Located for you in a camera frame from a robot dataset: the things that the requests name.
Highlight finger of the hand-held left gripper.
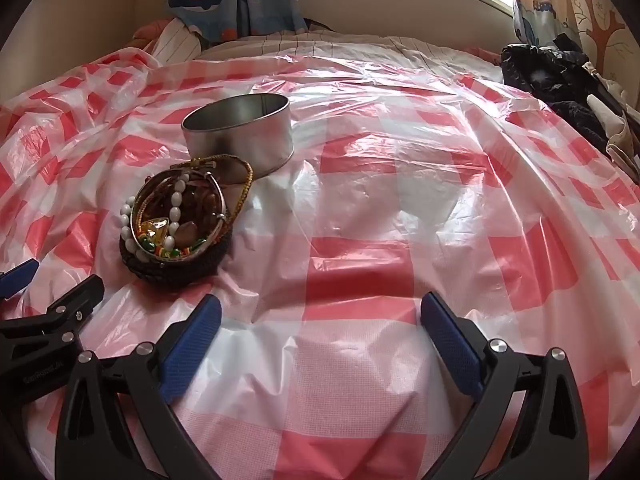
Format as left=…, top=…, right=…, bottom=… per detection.
left=0, top=258, right=41, bottom=301
left=0, top=275, right=106, bottom=357

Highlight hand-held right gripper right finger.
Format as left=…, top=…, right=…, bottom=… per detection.
left=420, top=291, right=586, bottom=480

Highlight gold cord bracelet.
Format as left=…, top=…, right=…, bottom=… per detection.
left=170, top=155, right=255, bottom=226

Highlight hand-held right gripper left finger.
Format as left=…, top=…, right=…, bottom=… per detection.
left=55, top=294, right=223, bottom=480

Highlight black braided bracelet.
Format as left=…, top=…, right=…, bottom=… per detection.
left=119, top=220, right=235, bottom=288

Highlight striped bed sheet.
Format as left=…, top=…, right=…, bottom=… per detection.
left=200, top=30, right=503, bottom=83

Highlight silver bangle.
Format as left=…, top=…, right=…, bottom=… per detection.
left=130, top=167, right=228, bottom=263

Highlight yellow pendant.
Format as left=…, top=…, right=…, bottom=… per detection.
left=137, top=217, right=173, bottom=241

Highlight striped pillow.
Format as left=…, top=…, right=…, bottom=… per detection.
left=150, top=17, right=203, bottom=63

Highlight black plastic bag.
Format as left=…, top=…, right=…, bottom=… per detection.
left=501, top=34, right=608, bottom=106

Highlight white bead bracelet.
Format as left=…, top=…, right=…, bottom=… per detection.
left=119, top=172, right=193, bottom=263

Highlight round metal tin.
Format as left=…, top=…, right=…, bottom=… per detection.
left=181, top=93, right=293, bottom=180

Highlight colourful bead bracelet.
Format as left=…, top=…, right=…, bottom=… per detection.
left=140, top=237, right=206, bottom=262

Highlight beige cloth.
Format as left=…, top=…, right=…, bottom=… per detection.
left=585, top=62, right=640, bottom=181

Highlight dark clothes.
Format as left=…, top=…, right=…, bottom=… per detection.
left=547, top=100, right=616, bottom=156

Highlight red white checkered plastic sheet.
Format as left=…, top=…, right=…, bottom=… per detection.
left=0, top=45, right=640, bottom=480

